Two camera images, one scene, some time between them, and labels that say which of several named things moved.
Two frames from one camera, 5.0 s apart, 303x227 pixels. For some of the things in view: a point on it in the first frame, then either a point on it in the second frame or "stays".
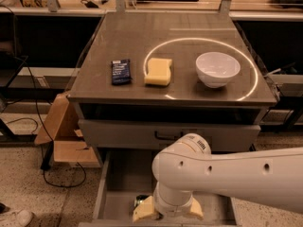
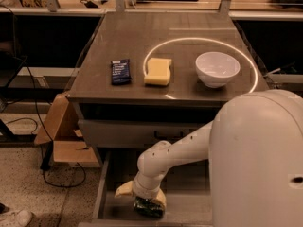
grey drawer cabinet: [149, 78] stays
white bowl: [216, 68] stays
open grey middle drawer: [127, 173] stays
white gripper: [174, 210] -> [146, 192]
